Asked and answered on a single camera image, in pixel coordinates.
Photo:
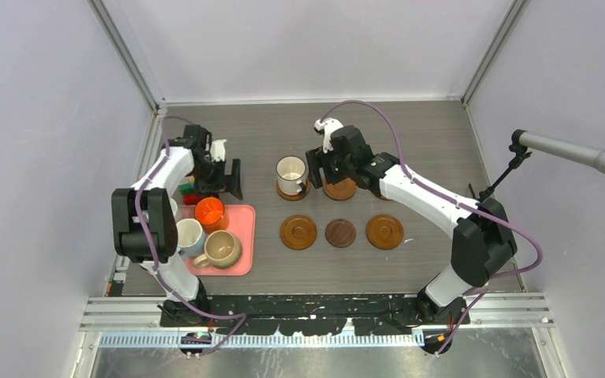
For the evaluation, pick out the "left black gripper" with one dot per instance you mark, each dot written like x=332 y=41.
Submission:
x=231 y=183

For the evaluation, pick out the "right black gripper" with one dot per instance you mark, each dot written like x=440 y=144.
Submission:
x=317 y=160

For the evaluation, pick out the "grey cup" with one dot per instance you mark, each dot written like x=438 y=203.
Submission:
x=291 y=174

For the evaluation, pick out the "orange cup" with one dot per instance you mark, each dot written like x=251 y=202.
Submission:
x=211 y=213

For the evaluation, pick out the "pink plastic tray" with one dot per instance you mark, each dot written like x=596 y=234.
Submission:
x=238 y=237

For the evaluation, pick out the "brown coaster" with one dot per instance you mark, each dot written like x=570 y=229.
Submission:
x=341 y=191
x=292 y=198
x=384 y=232
x=298 y=232

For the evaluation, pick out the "dark walnut coaster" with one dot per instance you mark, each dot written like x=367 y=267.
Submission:
x=340 y=233

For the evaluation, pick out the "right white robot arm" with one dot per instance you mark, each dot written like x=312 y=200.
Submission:
x=481 y=244

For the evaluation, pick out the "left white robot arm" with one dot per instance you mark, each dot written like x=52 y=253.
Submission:
x=144 y=226

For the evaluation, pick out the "colourful toy brick stack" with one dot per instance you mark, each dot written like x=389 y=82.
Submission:
x=191 y=195

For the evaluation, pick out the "beige mug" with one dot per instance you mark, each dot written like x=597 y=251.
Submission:
x=222 y=250

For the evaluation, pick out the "grey microphone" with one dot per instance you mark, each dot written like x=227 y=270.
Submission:
x=584 y=155

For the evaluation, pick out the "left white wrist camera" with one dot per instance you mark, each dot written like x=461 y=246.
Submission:
x=218 y=150

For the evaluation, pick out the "white mug blue handle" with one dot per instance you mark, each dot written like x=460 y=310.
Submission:
x=191 y=238

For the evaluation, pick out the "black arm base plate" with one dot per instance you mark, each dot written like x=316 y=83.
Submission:
x=311 y=315

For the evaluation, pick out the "aluminium frame rail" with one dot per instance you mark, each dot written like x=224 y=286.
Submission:
x=241 y=321

